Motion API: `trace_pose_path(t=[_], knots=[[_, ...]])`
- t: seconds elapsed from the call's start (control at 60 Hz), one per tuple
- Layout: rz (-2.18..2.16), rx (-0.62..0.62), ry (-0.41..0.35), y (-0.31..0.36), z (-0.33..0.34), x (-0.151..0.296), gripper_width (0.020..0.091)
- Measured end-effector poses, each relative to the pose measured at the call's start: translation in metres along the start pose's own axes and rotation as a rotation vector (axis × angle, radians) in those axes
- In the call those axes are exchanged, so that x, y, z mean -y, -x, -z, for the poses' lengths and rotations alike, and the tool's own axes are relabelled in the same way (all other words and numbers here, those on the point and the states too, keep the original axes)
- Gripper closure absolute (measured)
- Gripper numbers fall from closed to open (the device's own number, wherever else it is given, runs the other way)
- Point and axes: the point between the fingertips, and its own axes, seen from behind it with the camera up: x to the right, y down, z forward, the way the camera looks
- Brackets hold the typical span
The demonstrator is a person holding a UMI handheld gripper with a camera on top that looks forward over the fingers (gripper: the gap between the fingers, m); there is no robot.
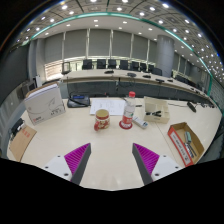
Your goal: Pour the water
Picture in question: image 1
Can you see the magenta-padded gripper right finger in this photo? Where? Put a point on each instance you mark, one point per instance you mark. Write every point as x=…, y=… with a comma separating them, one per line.
x=146, y=160

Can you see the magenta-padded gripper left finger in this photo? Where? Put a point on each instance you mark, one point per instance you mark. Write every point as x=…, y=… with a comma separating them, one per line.
x=77, y=159

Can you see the clear red-capped water bottle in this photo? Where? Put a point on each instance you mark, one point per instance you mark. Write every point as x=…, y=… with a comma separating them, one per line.
x=128, y=113

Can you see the open cardboard box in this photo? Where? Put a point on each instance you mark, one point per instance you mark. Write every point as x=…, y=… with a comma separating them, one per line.
x=178, y=146

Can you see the white remote control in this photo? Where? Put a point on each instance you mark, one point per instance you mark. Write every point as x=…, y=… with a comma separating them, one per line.
x=140, y=122

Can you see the flat round red coaster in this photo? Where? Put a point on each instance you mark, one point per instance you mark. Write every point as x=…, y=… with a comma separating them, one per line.
x=122, y=127

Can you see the red and cream mug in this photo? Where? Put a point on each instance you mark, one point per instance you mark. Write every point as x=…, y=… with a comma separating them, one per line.
x=101, y=121

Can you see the grey-green eraser block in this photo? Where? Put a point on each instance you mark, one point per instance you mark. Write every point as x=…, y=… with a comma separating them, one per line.
x=187, y=137

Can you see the black clips in organizer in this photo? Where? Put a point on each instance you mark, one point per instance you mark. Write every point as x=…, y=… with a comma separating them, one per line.
x=154, y=113

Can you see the black pen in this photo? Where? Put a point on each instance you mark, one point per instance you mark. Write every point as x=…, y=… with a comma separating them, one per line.
x=138, y=105

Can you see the cream desk organizer box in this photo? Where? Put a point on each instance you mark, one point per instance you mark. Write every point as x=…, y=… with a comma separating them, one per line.
x=156, y=105

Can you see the black desk microphone unit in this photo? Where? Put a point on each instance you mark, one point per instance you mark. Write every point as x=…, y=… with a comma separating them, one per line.
x=78, y=101

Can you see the brown paper envelope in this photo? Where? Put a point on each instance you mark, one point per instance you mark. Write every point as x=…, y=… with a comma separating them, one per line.
x=21, y=143

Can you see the white printed paper sheet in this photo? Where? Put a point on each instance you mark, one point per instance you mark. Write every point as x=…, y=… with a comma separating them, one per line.
x=106, y=106

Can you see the white copy paper box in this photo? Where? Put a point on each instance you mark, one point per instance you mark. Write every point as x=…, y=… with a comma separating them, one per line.
x=43, y=103

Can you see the black box device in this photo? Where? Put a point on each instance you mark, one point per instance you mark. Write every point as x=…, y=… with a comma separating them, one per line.
x=17, y=126

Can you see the black tabletop microphone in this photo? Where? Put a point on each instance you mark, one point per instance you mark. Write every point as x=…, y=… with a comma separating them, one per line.
x=191, y=107

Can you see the long curved conference desk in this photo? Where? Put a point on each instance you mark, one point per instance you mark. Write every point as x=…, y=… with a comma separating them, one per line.
x=100, y=88

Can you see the row of black office chairs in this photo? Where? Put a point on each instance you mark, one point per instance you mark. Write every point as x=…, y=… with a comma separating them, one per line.
x=113, y=64

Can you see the round ceiling lights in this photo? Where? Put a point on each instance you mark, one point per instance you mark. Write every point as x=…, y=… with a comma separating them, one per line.
x=151, y=9

